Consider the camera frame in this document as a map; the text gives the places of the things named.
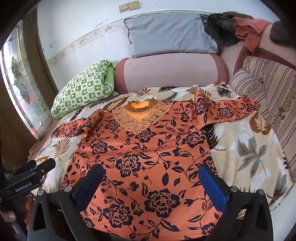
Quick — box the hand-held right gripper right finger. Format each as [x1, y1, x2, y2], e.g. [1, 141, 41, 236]
[198, 165, 274, 241]

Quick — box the leaf print fleece blanket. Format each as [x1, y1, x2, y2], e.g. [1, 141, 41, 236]
[28, 81, 289, 211]

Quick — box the salmon orange cloth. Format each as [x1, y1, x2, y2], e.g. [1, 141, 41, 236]
[232, 17, 273, 52]

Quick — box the orange black floral shirt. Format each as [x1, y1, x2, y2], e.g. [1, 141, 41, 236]
[54, 89, 261, 241]

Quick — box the stained glass window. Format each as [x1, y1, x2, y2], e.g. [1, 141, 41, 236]
[0, 20, 52, 139]

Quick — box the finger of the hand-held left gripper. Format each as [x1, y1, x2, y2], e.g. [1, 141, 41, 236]
[35, 158, 56, 176]
[10, 160, 37, 176]

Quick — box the green checkered pillow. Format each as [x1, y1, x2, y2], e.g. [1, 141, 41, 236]
[50, 60, 117, 119]

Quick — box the dark furry garment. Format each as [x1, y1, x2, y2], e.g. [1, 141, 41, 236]
[203, 13, 241, 47]

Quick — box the wooden window frame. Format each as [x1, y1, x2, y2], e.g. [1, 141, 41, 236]
[22, 7, 58, 109]

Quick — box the pink brown-edged blanket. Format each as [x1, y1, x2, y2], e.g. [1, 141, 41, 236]
[218, 22, 296, 75]

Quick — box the grey pillow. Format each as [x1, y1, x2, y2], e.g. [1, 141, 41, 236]
[124, 11, 220, 58]

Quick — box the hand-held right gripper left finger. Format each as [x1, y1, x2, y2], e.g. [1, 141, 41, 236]
[27, 163, 105, 241]

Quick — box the brown fringed bedspread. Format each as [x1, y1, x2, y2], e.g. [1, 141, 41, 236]
[28, 118, 62, 160]

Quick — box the pink bolster cushion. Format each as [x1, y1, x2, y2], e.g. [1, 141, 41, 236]
[114, 53, 228, 94]

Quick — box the dark brown cloth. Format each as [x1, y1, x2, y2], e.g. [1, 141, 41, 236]
[270, 20, 296, 42]

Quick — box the striped beige cushion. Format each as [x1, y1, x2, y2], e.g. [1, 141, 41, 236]
[228, 68, 269, 116]
[242, 56, 296, 172]

